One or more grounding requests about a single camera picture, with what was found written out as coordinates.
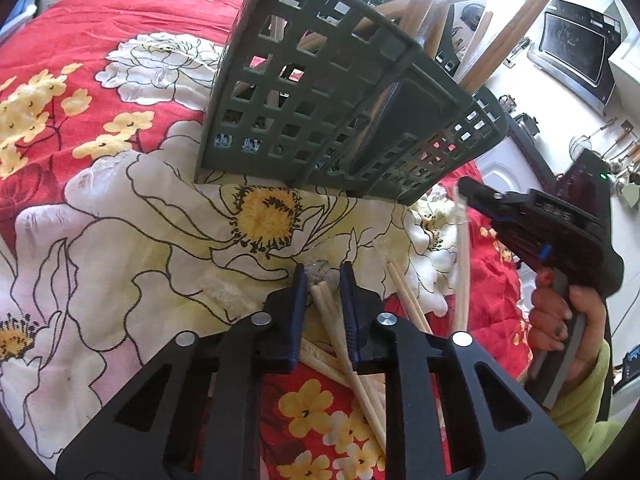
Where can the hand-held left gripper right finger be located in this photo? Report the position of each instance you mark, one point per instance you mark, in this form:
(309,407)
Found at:
(348,310)

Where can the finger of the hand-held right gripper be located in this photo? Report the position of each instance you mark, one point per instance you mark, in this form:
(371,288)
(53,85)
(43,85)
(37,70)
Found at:
(500,205)

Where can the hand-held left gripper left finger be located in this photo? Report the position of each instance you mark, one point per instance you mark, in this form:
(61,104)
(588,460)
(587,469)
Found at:
(300,305)

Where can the person's right hand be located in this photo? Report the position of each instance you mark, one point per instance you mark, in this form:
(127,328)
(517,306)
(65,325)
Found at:
(550,330)

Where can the person's right forearm green sleeve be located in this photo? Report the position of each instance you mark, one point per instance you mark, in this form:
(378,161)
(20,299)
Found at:
(585,410)

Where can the dark green plastic grid basket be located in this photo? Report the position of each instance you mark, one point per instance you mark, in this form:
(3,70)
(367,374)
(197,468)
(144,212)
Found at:
(400,105)

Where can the row of hanging kitchen utensils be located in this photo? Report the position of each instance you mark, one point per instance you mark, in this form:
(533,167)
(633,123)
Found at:
(617,150)

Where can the red floral cloth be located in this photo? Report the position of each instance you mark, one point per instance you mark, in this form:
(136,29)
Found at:
(100,185)

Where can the pile of wooden chopsticks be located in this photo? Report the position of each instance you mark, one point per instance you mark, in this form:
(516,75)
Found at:
(407,295)

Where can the plastic-wrapped chopstick pair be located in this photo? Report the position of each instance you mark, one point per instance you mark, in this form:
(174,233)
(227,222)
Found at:
(325,305)
(462,285)

